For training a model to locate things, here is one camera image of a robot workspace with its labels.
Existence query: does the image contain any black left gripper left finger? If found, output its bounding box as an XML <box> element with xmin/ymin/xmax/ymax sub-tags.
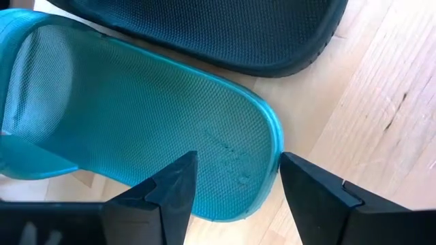
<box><xmin>102</xmin><ymin>150</ymin><xmax>199</xmax><ymax>245</ymax></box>

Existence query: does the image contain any black rubber slide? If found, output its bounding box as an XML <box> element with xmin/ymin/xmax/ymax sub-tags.
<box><xmin>47</xmin><ymin>0</ymin><xmax>349</xmax><ymax>78</ymax></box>

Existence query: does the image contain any teal green rubber slide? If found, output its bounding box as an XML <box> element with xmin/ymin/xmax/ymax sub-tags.
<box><xmin>0</xmin><ymin>8</ymin><xmax>285</xmax><ymax>223</ymax></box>

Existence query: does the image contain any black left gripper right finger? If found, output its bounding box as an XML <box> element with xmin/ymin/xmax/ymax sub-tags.
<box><xmin>279</xmin><ymin>152</ymin><xmax>436</xmax><ymax>245</ymax></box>

